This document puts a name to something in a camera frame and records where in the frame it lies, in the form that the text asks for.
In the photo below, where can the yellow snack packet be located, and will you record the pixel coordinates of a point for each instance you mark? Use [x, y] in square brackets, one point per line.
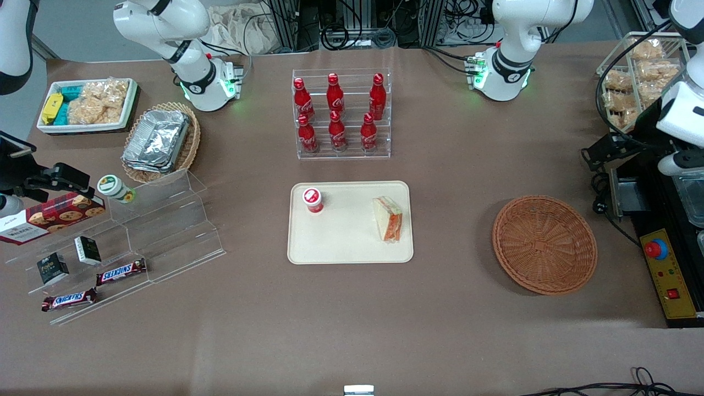
[52, 107]

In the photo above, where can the red Coca-Cola bottle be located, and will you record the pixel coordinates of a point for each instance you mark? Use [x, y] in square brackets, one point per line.
[334, 94]
[368, 133]
[377, 96]
[307, 136]
[337, 132]
[301, 98]

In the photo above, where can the black box with gold print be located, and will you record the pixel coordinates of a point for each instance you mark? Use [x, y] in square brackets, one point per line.
[52, 269]

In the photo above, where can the round brown wicker basket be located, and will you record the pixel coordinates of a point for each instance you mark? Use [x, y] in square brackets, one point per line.
[544, 245]

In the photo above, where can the black appliance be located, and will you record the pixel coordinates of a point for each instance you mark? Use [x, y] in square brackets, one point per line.
[660, 203]

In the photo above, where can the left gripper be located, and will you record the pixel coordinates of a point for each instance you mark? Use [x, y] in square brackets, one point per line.
[641, 130]

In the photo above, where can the black box with white label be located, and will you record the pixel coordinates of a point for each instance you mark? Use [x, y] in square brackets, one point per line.
[88, 250]

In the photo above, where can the oval light wicker basket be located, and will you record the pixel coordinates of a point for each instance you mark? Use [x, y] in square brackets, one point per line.
[192, 137]

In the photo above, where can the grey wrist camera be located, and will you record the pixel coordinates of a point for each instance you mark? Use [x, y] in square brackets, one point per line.
[679, 163]
[8, 206]

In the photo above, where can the grey metal chute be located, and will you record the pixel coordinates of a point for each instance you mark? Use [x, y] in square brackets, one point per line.
[630, 192]

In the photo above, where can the red tartan cookie box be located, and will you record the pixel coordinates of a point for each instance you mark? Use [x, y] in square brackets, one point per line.
[55, 217]

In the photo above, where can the Snickers chocolate bar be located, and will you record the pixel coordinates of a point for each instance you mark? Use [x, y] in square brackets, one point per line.
[69, 300]
[121, 272]

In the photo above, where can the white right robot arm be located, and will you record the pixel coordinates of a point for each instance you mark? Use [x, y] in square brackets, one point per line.
[165, 22]

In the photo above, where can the clear acrylic bottle rack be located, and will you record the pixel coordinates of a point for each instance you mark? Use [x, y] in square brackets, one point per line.
[352, 155]

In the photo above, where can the clear acrylic stepped stand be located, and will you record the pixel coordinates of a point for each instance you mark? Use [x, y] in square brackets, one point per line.
[118, 245]
[176, 236]

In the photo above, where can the green and white yogurt bottle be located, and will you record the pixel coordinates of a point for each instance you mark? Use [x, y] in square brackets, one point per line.
[113, 187]

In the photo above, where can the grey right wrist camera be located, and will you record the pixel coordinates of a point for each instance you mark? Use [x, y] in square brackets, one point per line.
[8, 206]

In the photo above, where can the clear bag of crackers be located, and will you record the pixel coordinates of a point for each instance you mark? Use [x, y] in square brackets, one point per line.
[91, 114]
[107, 93]

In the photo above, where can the red cup with white lid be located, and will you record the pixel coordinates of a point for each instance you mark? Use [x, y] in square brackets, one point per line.
[312, 199]

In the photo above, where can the red emergency stop button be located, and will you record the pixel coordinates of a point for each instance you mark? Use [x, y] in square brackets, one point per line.
[656, 249]

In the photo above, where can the triangle sandwich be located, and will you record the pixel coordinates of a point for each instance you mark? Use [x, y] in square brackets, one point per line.
[388, 220]

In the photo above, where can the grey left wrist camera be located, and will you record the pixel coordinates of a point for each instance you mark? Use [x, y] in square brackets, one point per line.
[679, 163]

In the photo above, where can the clear bag of fried snacks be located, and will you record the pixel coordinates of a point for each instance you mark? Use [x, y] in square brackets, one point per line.
[657, 70]
[624, 121]
[646, 49]
[616, 102]
[619, 80]
[652, 92]

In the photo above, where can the yellow control panel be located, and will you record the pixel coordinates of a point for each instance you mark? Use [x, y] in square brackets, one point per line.
[668, 275]

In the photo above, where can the crumpled beige cloth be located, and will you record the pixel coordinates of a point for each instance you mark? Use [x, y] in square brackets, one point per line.
[242, 30]

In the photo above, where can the clear plastic container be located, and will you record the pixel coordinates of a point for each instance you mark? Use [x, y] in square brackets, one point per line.
[690, 201]

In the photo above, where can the aluminium equipment frame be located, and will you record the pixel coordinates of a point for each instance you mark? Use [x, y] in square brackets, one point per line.
[283, 25]

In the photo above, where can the silver foil packet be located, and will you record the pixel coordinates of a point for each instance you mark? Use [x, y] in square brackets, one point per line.
[157, 140]

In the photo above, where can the teal snack packet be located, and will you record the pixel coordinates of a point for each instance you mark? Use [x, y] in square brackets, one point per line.
[63, 114]
[70, 92]

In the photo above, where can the beige plastic tray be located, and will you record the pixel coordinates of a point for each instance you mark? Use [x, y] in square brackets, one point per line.
[341, 236]

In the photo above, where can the small white box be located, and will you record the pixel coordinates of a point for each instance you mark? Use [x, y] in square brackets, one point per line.
[358, 391]

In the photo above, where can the white plastic bin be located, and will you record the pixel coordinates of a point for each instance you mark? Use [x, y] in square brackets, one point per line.
[129, 96]

